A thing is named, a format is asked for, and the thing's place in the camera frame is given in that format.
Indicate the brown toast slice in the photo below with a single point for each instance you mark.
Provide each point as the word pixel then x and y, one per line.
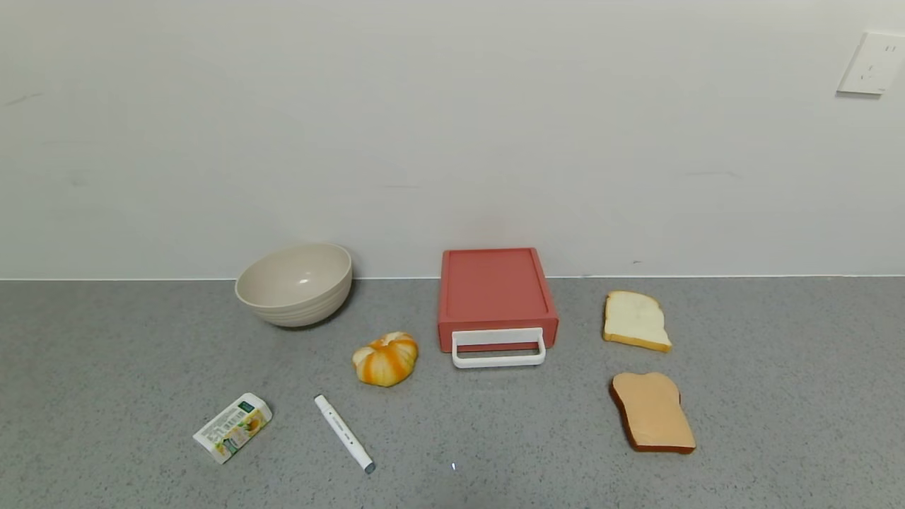
pixel 654 413

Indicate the beige ribbed bowl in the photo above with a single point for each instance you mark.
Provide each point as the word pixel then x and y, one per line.
pixel 293 283

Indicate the white bread slice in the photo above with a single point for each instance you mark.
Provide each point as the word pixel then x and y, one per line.
pixel 634 319

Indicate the orange striped pumpkin bun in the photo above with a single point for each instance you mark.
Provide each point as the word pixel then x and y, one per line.
pixel 385 360

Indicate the small white printed carton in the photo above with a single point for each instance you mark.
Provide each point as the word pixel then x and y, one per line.
pixel 232 428

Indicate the white marker pen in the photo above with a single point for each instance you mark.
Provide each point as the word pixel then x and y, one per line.
pixel 343 432

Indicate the white wall socket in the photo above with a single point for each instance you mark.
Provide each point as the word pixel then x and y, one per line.
pixel 871 63

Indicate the red drawer case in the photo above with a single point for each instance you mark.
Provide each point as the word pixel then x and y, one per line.
pixel 493 283

